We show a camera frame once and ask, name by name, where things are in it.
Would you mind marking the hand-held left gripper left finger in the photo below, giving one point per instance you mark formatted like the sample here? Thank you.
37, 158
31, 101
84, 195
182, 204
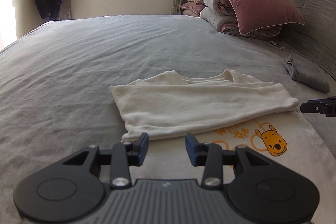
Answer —
143, 146

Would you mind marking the white printed sweatshirt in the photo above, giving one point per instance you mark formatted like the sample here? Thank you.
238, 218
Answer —
197, 103

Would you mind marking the grey quilted headboard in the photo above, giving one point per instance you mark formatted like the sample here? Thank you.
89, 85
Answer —
315, 3

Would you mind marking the folded grey quilt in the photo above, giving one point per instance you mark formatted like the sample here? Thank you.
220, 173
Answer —
218, 8

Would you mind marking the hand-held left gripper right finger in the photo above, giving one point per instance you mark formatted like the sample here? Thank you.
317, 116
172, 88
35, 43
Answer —
190, 148

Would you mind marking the folded grey sweater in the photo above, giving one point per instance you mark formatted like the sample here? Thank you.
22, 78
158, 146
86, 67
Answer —
307, 77

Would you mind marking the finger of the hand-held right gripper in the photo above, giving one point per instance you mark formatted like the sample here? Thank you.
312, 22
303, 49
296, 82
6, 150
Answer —
315, 107

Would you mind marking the small pink cushion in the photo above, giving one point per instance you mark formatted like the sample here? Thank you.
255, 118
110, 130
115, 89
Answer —
193, 7

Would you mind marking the grey bed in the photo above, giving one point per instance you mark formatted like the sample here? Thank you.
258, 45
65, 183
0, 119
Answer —
78, 69

